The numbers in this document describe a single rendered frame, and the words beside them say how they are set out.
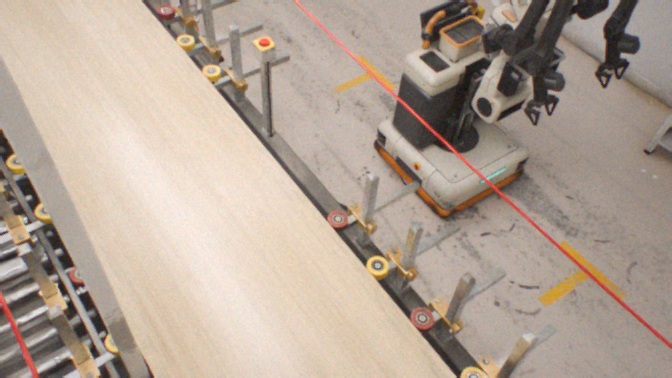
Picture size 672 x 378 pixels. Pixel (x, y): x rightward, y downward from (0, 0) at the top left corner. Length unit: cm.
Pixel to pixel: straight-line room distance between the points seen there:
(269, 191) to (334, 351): 71
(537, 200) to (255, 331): 218
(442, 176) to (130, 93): 164
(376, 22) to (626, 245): 231
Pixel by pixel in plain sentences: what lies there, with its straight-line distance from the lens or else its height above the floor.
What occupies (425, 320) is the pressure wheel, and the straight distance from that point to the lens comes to 221.
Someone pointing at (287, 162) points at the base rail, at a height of 70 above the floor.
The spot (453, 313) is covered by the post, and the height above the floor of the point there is 92.
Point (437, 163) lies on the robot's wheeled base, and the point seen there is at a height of 28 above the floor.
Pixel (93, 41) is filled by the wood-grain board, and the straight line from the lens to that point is 323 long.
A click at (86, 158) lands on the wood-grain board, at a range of 270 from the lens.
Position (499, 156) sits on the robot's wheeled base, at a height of 28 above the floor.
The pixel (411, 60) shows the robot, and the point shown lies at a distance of 324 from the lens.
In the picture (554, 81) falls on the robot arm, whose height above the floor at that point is 121.
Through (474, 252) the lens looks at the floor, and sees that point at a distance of 351.
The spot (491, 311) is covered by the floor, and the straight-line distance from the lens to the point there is 335.
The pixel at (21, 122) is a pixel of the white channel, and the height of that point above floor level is 201.
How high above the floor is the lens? 284
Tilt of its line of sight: 51 degrees down
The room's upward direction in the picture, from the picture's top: 5 degrees clockwise
